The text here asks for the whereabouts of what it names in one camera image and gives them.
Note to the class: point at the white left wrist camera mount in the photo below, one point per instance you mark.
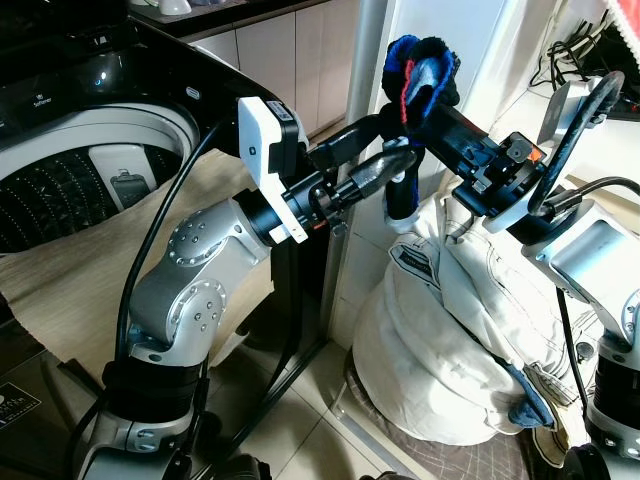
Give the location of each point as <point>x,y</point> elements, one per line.
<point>262,140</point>

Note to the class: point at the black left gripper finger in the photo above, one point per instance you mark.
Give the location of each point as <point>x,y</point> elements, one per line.
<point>385,167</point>
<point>350,140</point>

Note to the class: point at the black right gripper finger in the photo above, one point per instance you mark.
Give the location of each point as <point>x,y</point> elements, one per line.
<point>455,125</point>

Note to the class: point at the white laundry pile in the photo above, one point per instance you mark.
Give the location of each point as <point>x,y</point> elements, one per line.
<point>440,340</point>

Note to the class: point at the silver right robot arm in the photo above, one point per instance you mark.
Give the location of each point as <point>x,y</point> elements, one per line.
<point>590,255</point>

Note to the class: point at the silver metal pole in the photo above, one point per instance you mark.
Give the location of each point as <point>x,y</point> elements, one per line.
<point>365,60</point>

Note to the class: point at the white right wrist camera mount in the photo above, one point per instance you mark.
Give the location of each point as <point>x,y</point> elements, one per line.
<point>570,110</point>

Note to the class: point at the beige kitchen cabinet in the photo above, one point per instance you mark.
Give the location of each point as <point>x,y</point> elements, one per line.
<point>280,60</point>

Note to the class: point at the white cup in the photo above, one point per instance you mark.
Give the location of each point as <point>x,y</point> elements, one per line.
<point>176,5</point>

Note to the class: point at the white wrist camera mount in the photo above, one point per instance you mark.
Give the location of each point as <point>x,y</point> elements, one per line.
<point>570,110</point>
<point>262,140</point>

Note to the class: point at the black power strip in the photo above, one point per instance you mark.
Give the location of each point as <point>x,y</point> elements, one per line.
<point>615,100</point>

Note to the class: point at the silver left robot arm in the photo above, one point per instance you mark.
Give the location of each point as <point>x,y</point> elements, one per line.
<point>190,290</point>

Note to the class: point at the red cloth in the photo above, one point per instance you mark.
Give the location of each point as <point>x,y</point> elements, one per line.
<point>628,18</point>

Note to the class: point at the small blue cloth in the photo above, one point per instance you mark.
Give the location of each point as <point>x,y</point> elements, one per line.
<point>527,398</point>

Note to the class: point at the blue and black sock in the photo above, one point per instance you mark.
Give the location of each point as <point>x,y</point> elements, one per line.
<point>420,75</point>

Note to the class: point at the brown plaid mat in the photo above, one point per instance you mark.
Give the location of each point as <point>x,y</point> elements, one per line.
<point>450,458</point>

